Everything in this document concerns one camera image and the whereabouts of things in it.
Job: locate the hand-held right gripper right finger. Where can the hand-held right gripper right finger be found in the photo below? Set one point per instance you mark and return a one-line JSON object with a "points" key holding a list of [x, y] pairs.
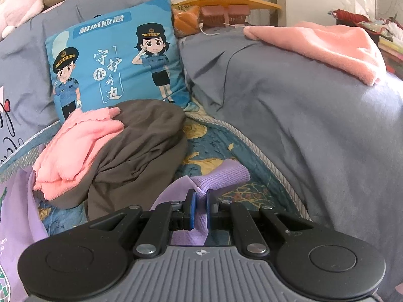
{"points": [[210, 210]]}

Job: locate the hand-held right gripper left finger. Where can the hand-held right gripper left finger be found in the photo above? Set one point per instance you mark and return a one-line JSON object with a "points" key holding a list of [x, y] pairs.
{"points": [[191, 210]]}

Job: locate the purple sweatshirt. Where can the purple sweatshirt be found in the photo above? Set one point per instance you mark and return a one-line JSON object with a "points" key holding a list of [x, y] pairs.
{"points": [[225, 173]]}

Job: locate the blue patterned bedsheet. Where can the blue patterned bedsheet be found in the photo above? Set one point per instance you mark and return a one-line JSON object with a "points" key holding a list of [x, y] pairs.
{"points": [[214, 144]]}

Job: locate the brown garment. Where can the brown garment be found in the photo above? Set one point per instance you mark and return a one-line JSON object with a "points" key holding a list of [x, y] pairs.
{"points": [[141, 151]]}

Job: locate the grey garment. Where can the grey garment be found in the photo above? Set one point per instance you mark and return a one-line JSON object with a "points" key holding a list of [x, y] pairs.
{"points": [[283, 125]]}

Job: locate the pink fleece cloth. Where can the pink fleece cloth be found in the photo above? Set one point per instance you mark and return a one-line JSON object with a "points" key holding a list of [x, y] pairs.
{"points": [[324, 48], [78, 144]]}

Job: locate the blue cartoon printed pillow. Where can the blue cartoon printed pillow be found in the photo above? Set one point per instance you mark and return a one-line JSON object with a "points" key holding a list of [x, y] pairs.
{"points": [[119, 56]]}

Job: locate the orange bag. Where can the orange bag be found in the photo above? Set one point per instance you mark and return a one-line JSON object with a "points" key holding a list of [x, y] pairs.
{"points": [[185, 19]]}

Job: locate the grey printed pillow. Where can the grey printed pillow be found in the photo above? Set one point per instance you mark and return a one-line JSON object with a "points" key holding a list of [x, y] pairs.
{"points": [[28, 63]]}

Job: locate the red tasselled ornament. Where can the red tasselled ornament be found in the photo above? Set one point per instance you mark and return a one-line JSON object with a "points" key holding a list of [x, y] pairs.
{"points": [[349, 14]]}

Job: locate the pink plush toy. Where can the pink plush toy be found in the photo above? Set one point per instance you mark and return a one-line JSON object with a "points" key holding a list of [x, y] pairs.
{"points": [[15, 3]]}

